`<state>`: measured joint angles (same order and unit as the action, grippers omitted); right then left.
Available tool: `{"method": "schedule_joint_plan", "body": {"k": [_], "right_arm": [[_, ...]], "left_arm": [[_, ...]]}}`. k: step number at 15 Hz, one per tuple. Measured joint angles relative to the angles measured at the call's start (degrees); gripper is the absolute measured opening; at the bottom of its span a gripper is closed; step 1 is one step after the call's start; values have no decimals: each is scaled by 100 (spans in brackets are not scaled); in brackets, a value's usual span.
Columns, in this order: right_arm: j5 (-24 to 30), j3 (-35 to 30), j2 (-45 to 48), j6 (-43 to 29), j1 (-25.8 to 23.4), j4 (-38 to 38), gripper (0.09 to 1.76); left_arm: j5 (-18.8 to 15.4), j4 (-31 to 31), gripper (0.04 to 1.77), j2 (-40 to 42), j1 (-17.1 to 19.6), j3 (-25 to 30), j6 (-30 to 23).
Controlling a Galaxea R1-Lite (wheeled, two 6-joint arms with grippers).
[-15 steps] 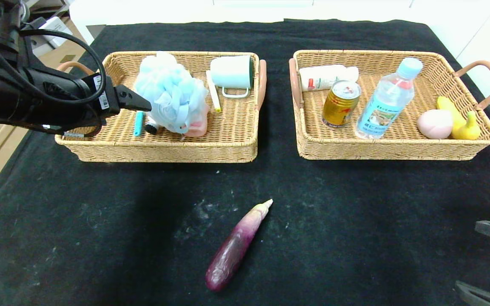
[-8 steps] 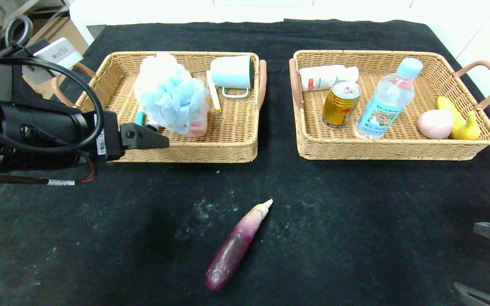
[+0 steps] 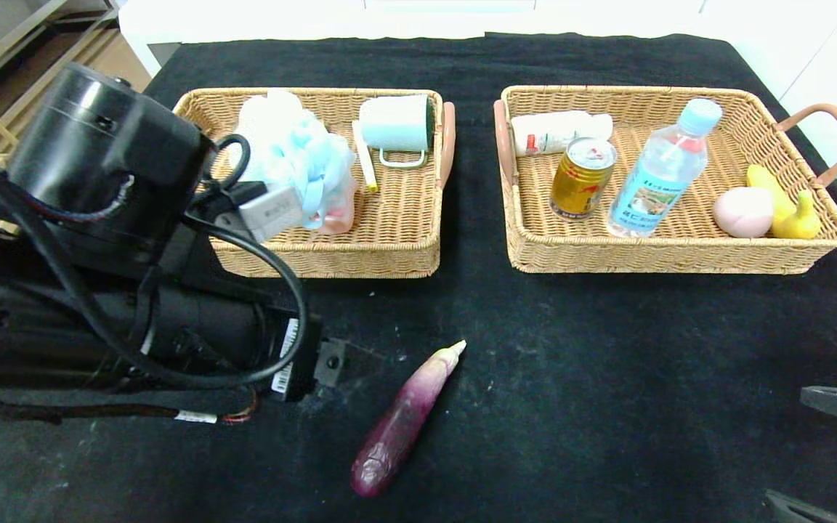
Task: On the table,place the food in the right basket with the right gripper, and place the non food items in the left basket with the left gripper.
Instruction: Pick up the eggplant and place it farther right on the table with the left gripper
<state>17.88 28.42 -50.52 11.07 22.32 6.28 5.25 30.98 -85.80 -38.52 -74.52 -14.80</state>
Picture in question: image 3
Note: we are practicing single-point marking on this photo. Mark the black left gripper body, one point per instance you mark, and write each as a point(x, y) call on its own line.
point(293, 357)

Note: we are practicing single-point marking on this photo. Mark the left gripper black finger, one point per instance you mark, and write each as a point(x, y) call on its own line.
point(331, 374)

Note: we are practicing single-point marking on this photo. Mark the purple eggplant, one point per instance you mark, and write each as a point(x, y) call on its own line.
point(400, 421)

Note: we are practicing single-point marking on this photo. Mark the yellow banana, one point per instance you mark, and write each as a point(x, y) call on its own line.
point(796, 221)

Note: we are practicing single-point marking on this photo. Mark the light blue bath pouf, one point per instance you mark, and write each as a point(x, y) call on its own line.
point(302, 152)

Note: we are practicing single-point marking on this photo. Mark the clear water bottle blue cap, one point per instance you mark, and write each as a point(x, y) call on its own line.
point(651, 189)

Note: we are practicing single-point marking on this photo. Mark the gold drink can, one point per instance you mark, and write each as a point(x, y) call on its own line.
point(578, 189)

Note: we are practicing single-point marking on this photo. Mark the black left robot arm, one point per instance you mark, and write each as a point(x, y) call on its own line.
point(99, 145)

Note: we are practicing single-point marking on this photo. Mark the wicker basket with toiletries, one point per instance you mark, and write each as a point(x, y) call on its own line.
point(404, 218)

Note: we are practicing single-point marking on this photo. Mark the wicker basket with food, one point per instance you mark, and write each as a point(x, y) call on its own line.
point(680, 250)

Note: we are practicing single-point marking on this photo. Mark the pink lotion bottle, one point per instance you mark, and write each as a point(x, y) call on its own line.
point(342, 214)

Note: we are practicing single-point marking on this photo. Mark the white stick with yellow tip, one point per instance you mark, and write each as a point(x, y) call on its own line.
point(364, 158)

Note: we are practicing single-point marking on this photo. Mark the pale pink egg-shaped fruit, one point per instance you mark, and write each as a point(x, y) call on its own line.
point(742, 212)

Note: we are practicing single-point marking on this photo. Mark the black table cloth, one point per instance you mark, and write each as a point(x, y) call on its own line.
point(571, 399)

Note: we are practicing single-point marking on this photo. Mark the mint green mug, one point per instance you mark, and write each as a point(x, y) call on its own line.
point(392, 122)

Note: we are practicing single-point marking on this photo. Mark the white bottle with red label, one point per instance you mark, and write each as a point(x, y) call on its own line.
point(549, 127)

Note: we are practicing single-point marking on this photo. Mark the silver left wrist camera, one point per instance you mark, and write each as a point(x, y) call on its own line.
point(269, 212)

